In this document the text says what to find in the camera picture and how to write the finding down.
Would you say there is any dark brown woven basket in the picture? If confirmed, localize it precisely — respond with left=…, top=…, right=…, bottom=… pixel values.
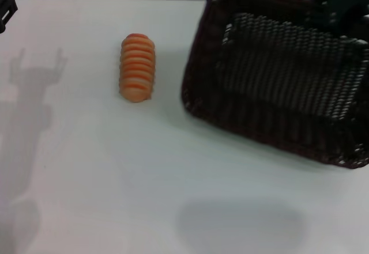
left=180, top=0, right=369, bottom=170

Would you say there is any orange striped bread roll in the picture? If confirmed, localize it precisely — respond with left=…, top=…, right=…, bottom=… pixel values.
left=118, top=33, right=157, bottom=104

